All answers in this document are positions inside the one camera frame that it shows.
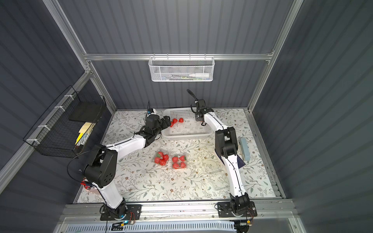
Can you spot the white marker in basket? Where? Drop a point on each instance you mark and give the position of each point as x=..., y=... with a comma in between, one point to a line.
x=199, y=75

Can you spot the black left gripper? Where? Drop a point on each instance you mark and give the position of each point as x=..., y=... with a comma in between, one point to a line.
x=165, y=122

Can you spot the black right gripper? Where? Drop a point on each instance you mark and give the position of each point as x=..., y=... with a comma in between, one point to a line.
x=198, y=115

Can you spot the black wire wall basket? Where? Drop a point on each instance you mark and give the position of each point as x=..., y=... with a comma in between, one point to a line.
x=55, y=133

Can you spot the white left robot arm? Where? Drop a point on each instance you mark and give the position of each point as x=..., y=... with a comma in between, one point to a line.
x=100, y=171

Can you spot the white wire wall basket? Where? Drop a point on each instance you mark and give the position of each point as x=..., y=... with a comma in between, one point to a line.
x=177, y=70

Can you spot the white perforated plastic basket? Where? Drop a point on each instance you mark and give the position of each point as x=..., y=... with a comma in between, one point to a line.
x=186, y=130

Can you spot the pink pen cup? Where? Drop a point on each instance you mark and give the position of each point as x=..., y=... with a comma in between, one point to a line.
x=90, y=188

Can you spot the dark blue book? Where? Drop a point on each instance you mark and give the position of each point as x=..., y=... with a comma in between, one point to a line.
x=240, y=162

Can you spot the clear plastic clamshell container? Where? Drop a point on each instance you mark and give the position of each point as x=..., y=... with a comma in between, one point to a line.
x=179, y=161

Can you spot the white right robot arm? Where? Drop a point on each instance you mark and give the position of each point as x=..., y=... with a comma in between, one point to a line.
x=226, y=148

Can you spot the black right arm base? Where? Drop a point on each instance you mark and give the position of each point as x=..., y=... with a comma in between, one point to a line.
x=228, y=209

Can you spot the yellow sticky notes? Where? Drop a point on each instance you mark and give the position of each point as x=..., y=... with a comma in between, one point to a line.
x=82, y=131

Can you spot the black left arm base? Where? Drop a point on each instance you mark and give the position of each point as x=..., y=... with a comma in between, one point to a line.
x=123, y=212

